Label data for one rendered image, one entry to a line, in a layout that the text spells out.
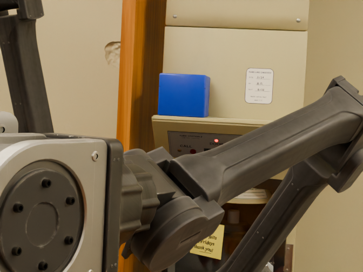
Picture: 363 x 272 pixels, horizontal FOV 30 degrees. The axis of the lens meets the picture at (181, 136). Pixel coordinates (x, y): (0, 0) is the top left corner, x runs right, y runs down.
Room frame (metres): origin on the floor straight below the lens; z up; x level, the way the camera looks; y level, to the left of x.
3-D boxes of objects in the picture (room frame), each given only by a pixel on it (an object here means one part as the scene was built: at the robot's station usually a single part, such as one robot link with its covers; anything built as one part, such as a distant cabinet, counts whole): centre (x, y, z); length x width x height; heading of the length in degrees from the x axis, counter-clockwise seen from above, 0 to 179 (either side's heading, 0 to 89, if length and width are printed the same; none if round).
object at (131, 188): (0.60, 0.07, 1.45); 0.09 x 0.08 x 0.12; 57
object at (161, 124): (1.47, -0.10, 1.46); 0.32 x 0.11 x 0.10; 83
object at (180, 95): (1.48, 0.00, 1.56); 0.10 x 0.10 x 0.09; 83
